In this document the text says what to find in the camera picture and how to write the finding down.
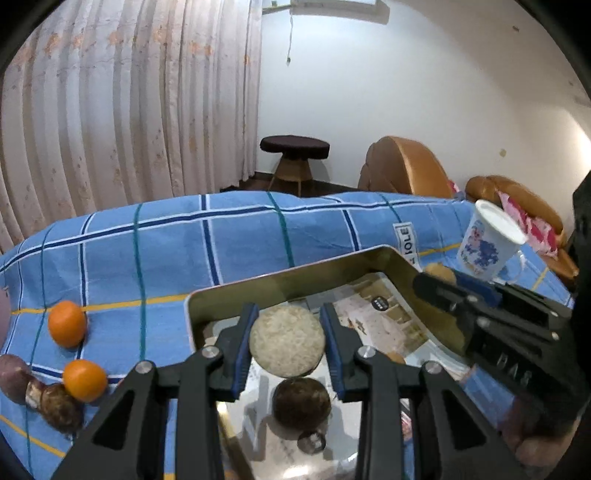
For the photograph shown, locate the brown mushroom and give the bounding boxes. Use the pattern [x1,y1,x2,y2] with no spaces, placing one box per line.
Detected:
[0,354,44,408]

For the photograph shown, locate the floral beige curtain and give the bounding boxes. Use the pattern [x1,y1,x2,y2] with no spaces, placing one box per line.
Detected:
[0,0,264,254]

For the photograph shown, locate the pink floral cloth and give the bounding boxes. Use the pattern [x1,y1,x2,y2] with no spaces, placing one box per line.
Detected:
[498,191,559,257]

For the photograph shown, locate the printed paper sheet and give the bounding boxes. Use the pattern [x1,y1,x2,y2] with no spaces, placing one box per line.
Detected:
[198,272,472,480]

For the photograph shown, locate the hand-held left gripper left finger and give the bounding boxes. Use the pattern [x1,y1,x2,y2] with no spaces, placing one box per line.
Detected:
[51,302,259,480]

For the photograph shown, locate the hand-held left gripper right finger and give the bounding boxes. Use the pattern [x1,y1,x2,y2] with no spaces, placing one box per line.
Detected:
[320,302,527,480]

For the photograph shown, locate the large orange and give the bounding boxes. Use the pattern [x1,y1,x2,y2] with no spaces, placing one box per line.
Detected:
[62,360,109,403]

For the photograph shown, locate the person's right hand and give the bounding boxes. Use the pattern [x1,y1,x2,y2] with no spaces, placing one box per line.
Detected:
[502,396,574,468]

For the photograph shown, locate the white air conditioner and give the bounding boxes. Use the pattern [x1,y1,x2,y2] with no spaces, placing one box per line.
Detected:
[263,0,391,26]

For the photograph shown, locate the white cup blue flower print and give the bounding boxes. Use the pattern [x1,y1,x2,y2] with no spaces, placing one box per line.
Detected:
[456,199,528,284]

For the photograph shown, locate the round dark wicker stool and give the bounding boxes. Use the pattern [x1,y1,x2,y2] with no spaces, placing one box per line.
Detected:
[259,135,331,197]

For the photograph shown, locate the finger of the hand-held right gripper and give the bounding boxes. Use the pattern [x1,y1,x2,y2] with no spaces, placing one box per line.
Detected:
[412,271,491,357]
[456,272,574,329]

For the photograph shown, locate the blue plaid blanket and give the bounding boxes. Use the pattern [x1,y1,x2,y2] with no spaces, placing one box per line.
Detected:
[0,191,575,480]

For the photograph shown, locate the pink metal tin box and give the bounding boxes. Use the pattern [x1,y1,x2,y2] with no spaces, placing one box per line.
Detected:
[185,244,476,480]

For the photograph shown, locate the tan leather sofa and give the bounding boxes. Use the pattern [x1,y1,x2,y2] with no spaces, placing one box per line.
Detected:
[465,175,580,287]

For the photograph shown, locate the round beige rice cake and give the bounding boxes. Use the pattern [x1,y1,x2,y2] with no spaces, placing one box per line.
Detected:
[249,305,326,377]

